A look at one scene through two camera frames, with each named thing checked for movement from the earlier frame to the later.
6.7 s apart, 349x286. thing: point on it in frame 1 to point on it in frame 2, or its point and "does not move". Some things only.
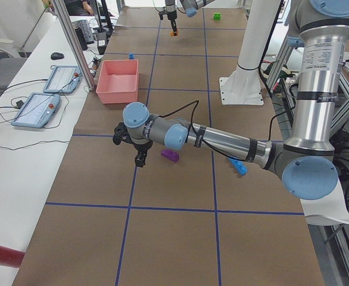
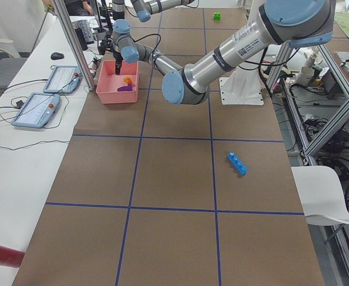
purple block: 170,155 to 128,87
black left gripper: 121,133 to 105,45
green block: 217,16 does not move
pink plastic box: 118,81 does not move
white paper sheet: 330,210 does not move
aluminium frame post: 62,9 does not move
